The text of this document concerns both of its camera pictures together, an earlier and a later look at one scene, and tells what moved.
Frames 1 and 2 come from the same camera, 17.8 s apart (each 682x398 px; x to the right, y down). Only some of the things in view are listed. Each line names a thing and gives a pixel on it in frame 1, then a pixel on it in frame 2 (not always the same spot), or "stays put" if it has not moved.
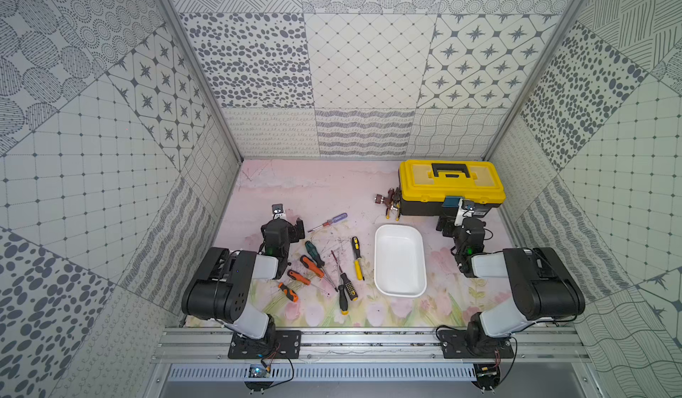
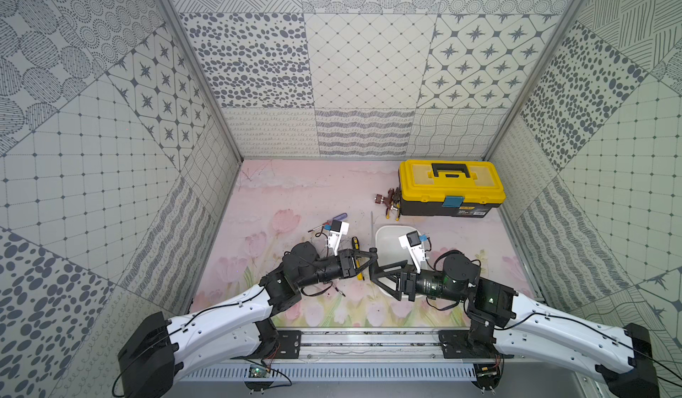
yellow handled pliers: x=393 y=202 stays put
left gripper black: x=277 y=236 to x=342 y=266
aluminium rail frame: x=368 y=346 stays put
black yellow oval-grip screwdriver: x=355 y=243 stays put
